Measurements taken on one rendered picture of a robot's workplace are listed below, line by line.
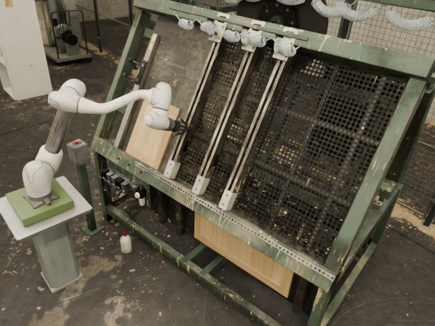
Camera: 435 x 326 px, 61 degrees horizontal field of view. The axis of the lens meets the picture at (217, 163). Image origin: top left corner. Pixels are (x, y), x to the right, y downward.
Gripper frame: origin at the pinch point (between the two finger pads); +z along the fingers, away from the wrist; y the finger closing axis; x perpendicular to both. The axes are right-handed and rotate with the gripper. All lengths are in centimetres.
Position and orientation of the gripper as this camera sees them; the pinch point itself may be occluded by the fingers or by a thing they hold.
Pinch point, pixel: (188, 129)
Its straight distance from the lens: 256.6
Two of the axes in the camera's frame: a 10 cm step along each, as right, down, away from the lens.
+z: 5.3, 0.8, 8.5
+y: 3.6, -9.2, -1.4
